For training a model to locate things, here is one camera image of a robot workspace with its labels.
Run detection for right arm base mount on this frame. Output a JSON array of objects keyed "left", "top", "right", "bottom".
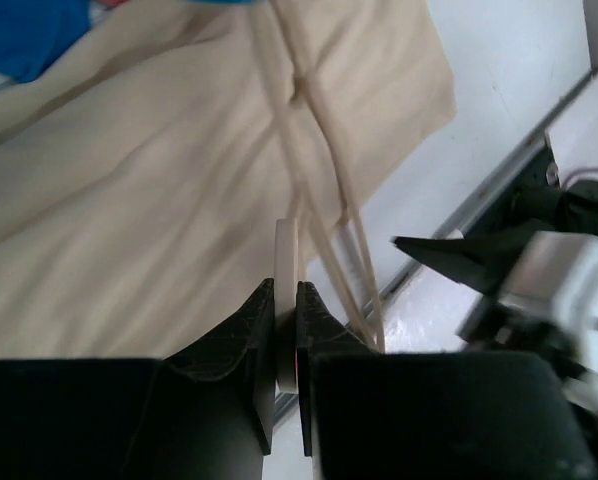
[{"left": 465, "top": 147, "right": 562, "bottom": 237}]

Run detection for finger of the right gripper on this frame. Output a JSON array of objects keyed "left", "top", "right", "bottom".
[{"left": 392, "top": 230, "right": 536, "bottom": 295}]

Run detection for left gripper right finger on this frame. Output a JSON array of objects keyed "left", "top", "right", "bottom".
[{"left": 295, "top": 281, "right": 373, "bottom": 457}]

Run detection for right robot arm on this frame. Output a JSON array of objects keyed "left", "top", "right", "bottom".
[{"left": 393, "top": 180, "right": 598, "bottom": 296}]

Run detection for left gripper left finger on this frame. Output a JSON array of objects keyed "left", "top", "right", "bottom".
[{"left": 166, "top": 278, "right": 275, "bottom": 455}]

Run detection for blue t-shirt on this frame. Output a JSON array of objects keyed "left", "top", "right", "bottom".
[{"left": 0, "top": 1, "right": 252, "bottom": 90}]

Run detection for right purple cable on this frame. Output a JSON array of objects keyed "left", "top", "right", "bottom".
[{"left": 561, "top": 167, "right": 598, "bottom": 187}]

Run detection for beige trousers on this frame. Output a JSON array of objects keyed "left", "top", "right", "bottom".
[{"left": 0, "top": 1, "right": 455, "bottom": 358}]

